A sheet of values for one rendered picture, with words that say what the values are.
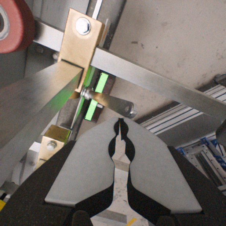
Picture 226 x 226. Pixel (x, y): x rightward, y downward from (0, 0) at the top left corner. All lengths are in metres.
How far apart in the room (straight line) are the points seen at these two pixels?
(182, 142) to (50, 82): 1.16
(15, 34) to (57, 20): 0.29
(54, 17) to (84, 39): 0.29
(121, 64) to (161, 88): 0.08
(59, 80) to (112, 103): 0.07
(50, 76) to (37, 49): 0.37
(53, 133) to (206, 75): 1.16
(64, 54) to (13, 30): 0.07
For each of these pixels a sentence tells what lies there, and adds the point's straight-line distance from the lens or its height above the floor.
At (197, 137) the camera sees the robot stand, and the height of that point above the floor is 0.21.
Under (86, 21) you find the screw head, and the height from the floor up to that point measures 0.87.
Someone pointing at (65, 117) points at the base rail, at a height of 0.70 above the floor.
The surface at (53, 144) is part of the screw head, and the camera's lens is 0.36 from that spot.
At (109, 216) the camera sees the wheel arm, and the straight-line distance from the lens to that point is 0.64.
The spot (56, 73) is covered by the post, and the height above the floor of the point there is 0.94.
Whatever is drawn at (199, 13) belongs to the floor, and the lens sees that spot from 1.22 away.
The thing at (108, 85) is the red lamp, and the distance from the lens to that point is 0.44.
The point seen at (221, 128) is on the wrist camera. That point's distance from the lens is 0.25.
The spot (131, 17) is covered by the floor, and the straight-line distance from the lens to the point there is 1.12.
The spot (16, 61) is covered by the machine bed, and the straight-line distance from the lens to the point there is 0.55.
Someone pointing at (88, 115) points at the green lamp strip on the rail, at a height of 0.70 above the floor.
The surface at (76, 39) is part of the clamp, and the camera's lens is 0.26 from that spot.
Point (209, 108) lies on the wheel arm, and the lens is 0.33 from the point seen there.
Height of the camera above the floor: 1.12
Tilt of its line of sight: 62 degrees down
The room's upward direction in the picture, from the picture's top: 175 degrees counter-clockwise
